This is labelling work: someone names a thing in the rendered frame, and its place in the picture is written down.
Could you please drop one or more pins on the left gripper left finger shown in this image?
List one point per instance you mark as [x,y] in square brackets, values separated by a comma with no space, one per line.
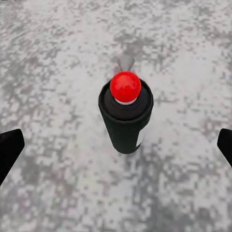
[11,145]

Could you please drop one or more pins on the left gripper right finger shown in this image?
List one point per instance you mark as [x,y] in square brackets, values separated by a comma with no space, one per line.
[225,144]

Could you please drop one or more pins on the pesticide atomizer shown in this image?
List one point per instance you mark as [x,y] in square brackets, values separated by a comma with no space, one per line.
[125,104]

